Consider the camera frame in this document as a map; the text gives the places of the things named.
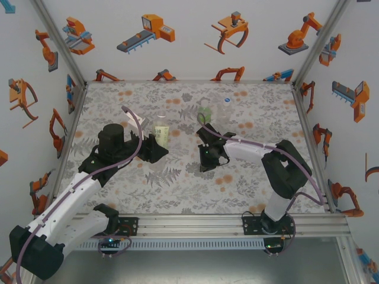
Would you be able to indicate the yellow label tea bottle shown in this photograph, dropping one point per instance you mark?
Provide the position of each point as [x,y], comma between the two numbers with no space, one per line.
[161,134]

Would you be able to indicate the clear unlabeled plastic bottle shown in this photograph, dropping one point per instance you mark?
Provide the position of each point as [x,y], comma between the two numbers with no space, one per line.
[225,114]

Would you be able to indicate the green label plastic bottle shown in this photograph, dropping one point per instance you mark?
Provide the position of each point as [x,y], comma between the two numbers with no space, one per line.
[205,112]

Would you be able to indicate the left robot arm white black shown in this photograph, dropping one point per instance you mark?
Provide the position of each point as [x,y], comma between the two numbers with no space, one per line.
[68,201]

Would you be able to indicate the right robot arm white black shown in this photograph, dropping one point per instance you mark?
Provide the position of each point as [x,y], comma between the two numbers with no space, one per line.
[284,177]

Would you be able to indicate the floral patterned tablecloth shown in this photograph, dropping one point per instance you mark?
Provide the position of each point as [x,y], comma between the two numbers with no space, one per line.
[237,192]

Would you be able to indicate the small controller board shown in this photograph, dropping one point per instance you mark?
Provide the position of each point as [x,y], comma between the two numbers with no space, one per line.
[109,242]
[274,245]

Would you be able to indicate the aluminium table side rail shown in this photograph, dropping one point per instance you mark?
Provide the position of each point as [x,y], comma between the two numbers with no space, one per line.
[70,133]
[305,118]

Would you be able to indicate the aluminium mounting rail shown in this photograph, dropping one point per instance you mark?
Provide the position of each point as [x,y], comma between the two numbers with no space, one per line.
[189,225]

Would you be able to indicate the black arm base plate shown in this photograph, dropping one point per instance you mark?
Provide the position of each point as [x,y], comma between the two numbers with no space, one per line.
[250,226]
[130,226]

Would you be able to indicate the aluminium frame post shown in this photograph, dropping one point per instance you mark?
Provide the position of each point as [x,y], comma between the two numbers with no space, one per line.
[319,44]
[61,44]
[352,260]

